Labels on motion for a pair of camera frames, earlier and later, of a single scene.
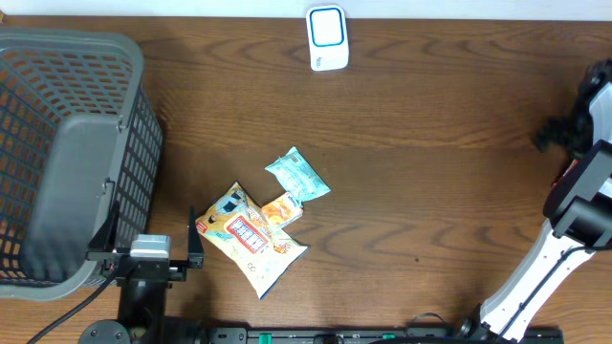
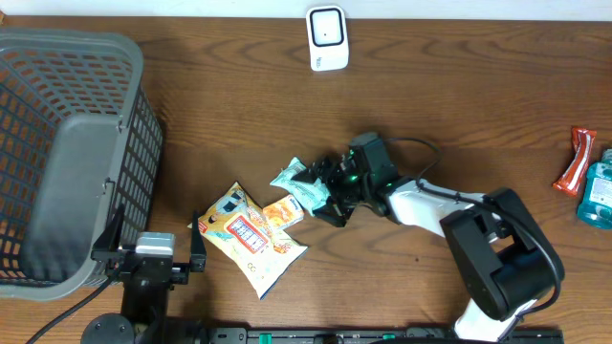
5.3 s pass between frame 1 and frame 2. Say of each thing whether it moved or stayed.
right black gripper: moved
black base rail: stayed
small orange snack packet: stayed
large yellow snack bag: stayed
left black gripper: stayed
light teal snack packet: moved
